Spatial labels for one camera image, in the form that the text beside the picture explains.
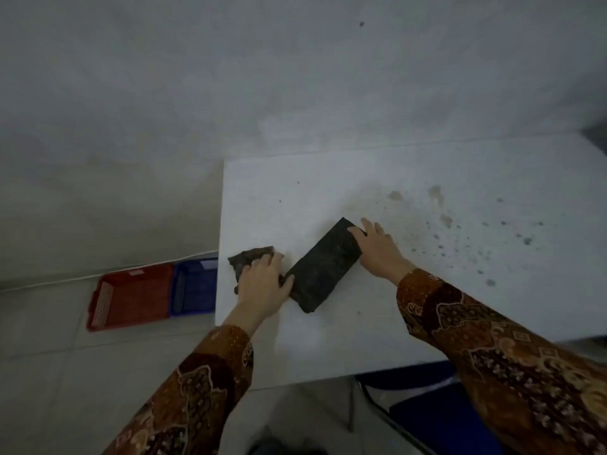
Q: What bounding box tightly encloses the person's left hand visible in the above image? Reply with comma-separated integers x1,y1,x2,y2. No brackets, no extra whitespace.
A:
235,251,296,324

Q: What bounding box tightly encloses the person's right hand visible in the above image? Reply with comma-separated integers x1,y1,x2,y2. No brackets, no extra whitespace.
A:
347,217,418,286

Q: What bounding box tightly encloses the blue plastic basket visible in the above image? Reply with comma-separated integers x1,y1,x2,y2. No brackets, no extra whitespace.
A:
169,258,219,318

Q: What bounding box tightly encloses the red plastic basket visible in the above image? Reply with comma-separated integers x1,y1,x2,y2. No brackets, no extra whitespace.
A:
86,262,175,333

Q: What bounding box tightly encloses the person's left forearm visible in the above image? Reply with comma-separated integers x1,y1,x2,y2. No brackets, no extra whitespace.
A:
102,303,262,455

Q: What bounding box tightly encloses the person's right forearm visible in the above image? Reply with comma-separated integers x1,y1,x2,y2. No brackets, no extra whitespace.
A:
386,261,607,455

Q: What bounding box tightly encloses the person's grey trousers leg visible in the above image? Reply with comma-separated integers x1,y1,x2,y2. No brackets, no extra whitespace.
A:
248,435,328,455

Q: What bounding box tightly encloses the blue chair with metal frame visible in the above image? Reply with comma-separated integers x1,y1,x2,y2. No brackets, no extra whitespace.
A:
353,360,511,455

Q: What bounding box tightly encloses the white wall cable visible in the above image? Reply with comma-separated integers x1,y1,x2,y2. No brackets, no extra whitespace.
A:
0,250,220,293

